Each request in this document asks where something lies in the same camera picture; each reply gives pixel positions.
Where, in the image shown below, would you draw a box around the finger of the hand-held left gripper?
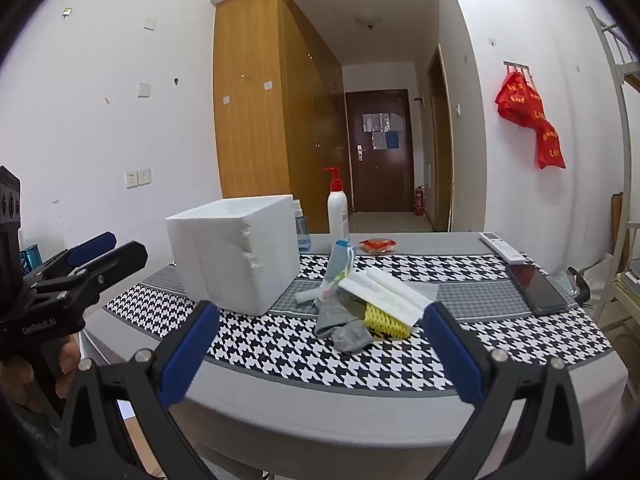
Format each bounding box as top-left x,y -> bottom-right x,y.
32,241 -> 149,303
22,231 -> 118,281

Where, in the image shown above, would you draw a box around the clear plastic water bottle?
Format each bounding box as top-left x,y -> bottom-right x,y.
292,200 -> 312,253

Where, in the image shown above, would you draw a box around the grey sock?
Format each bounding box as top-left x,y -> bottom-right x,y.
315,300 -> 362,338
334,321 -> 373,352

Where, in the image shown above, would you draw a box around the houndstooth tablecloth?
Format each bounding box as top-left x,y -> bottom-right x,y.
82,231 -> 630,466

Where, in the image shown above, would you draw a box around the red snack packet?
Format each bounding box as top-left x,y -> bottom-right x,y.
358,237 -> 398,254

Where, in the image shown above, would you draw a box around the brown wooden boards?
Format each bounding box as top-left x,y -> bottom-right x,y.
611,192 -> 631,271

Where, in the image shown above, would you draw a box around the green tissue packet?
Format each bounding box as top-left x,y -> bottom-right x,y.
295,270 -> 351,308

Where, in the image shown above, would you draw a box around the white metal bunk bed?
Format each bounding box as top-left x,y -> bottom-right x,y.
585,6 -> 640,331

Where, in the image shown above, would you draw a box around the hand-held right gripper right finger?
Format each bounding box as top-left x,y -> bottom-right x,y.
422,302 -> 586,480

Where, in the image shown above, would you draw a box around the person's left hand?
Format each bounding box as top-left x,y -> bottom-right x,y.
2,332 -> 83,411

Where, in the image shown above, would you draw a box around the white plastic bag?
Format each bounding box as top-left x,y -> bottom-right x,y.
585,255 -> 616,301

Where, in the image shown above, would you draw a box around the wooden wardrobe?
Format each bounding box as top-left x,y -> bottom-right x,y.
212,0 -> 353,233

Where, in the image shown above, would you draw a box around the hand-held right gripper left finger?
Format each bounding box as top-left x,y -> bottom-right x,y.
59,300 -> 221,480

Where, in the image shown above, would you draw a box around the white foam wrap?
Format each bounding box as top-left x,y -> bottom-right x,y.
338,266 -> 433,328

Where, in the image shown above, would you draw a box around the black smartphone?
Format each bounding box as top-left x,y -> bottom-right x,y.
505,262 -> 569,317

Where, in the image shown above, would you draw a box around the wooden side door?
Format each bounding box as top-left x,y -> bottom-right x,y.
426,44 -> 453,233

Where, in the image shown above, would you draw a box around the teal container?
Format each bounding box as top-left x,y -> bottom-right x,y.
20,245 -> 41,276

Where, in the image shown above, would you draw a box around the dark brown entrance door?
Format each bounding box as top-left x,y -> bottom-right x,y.
345,89 -> 415,213

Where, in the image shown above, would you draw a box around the white foam box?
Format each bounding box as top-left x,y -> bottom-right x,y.
165,194 -> 301,317

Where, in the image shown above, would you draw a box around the yellow foam fruit net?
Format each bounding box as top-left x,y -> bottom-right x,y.
364,302 -> 410,342

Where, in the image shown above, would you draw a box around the red plastic bag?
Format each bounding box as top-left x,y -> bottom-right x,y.
495,70 -> 546,131
535,120 -> 567,171

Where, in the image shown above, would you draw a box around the clear plastic door notice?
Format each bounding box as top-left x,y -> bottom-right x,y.
362,112 -> 401,132

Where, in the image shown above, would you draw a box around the white pump bottle red cap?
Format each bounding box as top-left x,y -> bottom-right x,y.
321,167 -> 351,246

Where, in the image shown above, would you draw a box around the white remote control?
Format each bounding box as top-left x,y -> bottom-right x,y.
478,231 -> 528,265

